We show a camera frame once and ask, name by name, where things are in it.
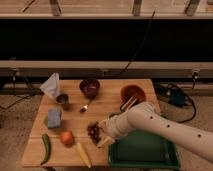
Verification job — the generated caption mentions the orange bowl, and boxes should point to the orange bowl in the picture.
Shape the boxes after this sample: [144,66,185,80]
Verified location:
[120,85,146,103]

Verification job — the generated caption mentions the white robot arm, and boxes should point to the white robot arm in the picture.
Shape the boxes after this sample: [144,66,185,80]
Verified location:
[97,102,213,163]

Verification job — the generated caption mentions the metal spoon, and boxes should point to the metal spoon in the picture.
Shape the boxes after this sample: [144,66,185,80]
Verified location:
[79,97,95,113]

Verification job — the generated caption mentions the blue sponge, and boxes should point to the blue sponge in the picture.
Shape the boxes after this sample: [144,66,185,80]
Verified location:
[47,108,62,129]

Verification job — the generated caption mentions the green plastic tray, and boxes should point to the green plastic tray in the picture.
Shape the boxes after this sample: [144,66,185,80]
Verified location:
[108,129,180,170]

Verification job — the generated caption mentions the black cable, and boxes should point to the black cable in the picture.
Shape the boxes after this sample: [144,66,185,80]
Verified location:
[118,9,157,77]

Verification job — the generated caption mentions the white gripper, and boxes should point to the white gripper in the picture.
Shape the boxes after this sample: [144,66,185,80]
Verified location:
[97,118,118,148]

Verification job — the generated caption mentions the green chili pepper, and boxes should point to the green chili pepper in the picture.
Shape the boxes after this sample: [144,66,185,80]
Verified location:
[40,134,51,165]

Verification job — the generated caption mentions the striped brown block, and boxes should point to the striped brown block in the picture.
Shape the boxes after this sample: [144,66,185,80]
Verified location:
[120,97,137,111]

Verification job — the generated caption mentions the white crumpled cloth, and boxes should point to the white crumpled cloth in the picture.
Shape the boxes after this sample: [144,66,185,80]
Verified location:
[40,73,60,99]

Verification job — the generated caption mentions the wooden table board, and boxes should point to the wooden table board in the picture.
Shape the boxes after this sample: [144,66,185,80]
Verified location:
[21,79,160,167]

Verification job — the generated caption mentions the blue power device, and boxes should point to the blue power device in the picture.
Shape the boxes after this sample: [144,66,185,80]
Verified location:
[169,89,186,107]

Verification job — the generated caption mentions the dark purple grapes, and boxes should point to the dark purple grapes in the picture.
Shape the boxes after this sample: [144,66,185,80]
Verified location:
[87,122,101,144]

